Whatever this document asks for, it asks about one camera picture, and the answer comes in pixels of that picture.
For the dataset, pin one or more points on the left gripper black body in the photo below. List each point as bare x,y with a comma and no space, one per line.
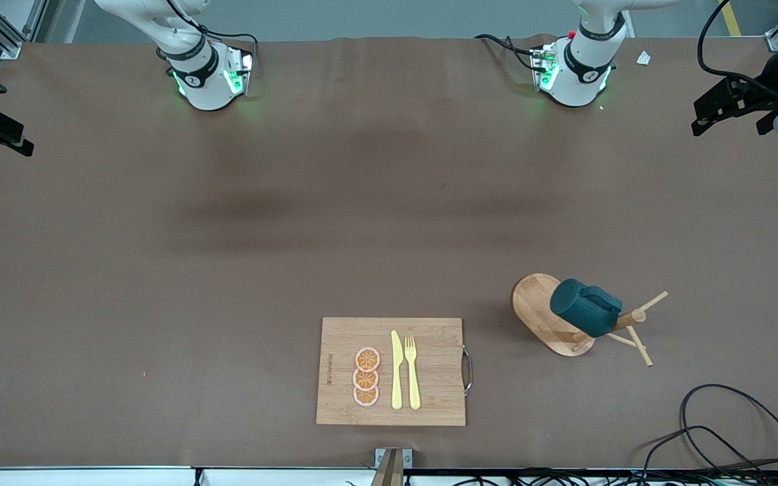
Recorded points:
762,95

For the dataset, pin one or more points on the teal ribbed cup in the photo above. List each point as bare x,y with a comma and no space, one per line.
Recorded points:
581,307

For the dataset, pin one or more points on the white paper scrap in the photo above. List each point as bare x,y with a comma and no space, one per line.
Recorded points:
643,58

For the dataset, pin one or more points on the wooden mug tree stand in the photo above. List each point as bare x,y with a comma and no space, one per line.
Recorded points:
543,314

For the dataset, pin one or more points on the bamboo cutting board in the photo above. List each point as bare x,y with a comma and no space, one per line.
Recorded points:
436,378

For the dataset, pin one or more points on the yellow plastic fork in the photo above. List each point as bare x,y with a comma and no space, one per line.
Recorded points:
413,385

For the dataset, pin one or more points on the yellow plastic knife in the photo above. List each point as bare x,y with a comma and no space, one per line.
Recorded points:
397,378

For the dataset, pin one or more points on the orange slice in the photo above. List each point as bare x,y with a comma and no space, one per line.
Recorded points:
367,358

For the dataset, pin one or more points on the aluminium camera post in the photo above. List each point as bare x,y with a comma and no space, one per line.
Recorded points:
389,469

